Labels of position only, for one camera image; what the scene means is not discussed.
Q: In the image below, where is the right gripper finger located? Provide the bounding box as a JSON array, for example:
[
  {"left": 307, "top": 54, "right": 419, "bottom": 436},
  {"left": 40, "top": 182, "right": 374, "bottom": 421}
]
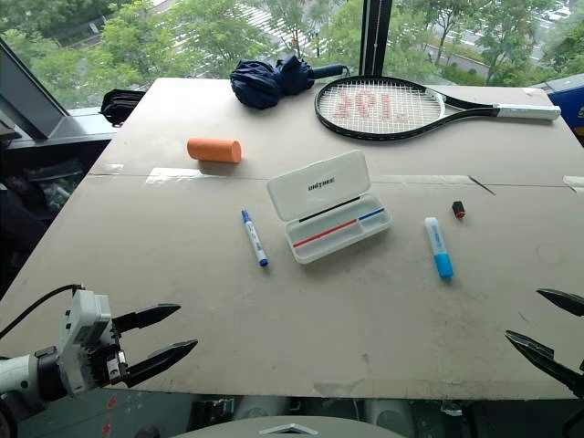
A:
[
  {"left": 505, "top": 329, "right": 584, "bottom": 401},
  {"left": 536, "top": 287, "right": 584, "bottom": 318}
]

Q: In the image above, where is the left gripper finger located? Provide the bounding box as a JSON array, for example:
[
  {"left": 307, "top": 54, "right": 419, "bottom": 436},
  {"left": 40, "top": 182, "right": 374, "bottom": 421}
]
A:
[
  {"left": 124, "top": 339, "right": 200, "bottom": 389},
  {"left": 111, "top": 303, "right": 183, "bottom": 335}
]

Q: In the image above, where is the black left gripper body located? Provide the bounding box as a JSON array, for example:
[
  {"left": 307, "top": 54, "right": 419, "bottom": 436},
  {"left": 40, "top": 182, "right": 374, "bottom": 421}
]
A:
[{"left": 82, "top": 317, "right": 133, "bottom": 390}]

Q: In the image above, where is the white open pencil case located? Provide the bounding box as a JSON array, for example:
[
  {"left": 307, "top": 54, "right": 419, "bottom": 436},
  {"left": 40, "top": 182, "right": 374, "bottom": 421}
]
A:
[{"left": 266, "top": 149, "right": 393, "bottom": 265}]

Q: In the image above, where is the grey rounded shape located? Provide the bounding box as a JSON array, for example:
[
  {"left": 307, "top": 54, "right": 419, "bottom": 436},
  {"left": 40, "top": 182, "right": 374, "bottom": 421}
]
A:
[
  {"left": 363, "top": 399, "right": 412, "bottom": 427},
  {"left": 231, "top": 396, "right": 287, "bottom": 419}
]

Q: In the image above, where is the blue white marker pen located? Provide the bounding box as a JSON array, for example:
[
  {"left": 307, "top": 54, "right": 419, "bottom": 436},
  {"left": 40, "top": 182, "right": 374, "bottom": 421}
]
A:
[{"left": 240, "top": 209, "right": 270, "bottom": 268}]

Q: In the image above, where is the light blue highlighter pen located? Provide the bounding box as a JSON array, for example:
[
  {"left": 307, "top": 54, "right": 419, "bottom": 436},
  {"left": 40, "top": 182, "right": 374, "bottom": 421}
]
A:
[{"left": 423, "top": 216, "right": 456, "bottom": 279}]

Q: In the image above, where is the clear tape strip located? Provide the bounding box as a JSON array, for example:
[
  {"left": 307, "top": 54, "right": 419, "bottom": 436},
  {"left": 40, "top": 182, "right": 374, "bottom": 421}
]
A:
[{"left": 144, "top": 167, "right": 203, "bottom": 182}]

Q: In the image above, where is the grey robot torso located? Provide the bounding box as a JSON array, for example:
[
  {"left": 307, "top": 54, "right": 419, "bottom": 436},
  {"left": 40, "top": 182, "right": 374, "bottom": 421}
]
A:
[{"left": 181, "top": 413, "right": 408, "bottom": 438}]

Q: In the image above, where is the orange foam cylinder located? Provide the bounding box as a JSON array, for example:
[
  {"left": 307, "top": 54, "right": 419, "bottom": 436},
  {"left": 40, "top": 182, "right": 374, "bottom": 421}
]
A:
[{"left": 186, "top": 136, "right": 243, "bottom": 165}]

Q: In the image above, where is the blue box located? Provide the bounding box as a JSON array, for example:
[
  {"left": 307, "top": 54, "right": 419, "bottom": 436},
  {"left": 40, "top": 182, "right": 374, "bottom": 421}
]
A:
[{"left": 544, "top": 74, "right": 584, "bottom": 134}]

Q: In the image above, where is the black folded bag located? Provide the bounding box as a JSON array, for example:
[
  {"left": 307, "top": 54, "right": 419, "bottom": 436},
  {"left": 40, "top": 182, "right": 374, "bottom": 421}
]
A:
[{"left": 99, "top": 89, "right": 147, "bottom": 129}]

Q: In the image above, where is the navy folded umbrella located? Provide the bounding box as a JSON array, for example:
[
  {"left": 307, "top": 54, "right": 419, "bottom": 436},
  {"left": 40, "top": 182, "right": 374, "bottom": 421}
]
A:
[{"left": 229, "top": 54, "right": 350, "bottom": 111}]

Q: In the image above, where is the black white tennis racket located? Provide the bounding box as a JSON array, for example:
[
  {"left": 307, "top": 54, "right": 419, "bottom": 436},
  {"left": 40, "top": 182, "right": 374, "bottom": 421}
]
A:
[{"left": 313, "top": 74, "right": 563, "bottom": 143}]

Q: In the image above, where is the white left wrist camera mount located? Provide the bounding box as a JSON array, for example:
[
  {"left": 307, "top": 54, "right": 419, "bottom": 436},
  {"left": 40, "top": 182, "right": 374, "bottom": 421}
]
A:
[{"left": 57, "top": 288, "right": 113, "bottom": 399}]

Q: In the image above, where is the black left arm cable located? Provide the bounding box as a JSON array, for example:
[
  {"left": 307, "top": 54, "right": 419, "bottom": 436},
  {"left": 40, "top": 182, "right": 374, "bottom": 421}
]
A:
[{"left": 0, "top": 284, "right": 86, "bottom": 341}]

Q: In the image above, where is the grey slanted window frame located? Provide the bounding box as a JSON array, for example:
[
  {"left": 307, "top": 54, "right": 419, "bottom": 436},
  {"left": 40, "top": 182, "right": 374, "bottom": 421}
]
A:
[{"left": 0, "top": 37, "right": 75, "bottom": 141}]

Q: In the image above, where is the dark window frame post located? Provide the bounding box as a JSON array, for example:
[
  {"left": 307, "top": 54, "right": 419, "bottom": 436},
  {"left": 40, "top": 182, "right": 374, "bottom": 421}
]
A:
[{"left": 359, "top": 0, "right": 394, "bottom": 78}]

